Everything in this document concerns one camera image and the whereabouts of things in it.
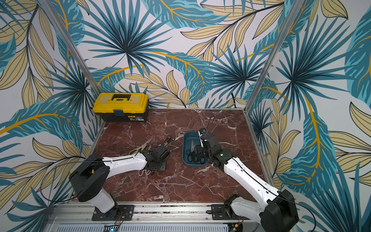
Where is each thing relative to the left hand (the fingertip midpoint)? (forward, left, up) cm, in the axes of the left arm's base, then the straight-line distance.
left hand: (161, 167), depth 89 cm
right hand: (+8, -24, +15) cm, 29 cm away
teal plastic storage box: (+19, -18, 0) cm, 26 cm away
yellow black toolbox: (+37, +31, +15) cm, 50 cm away
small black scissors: (-2, -21, +20) cm, 29 cm away
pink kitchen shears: (-4, +12, +1) cm, 12 cm away
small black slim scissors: (+19, -3, 0) cm, 20 cm away
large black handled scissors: (+7, -18, +1) cm, 20 cm away
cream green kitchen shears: (+11, +18, 0) cm, 21 cm away
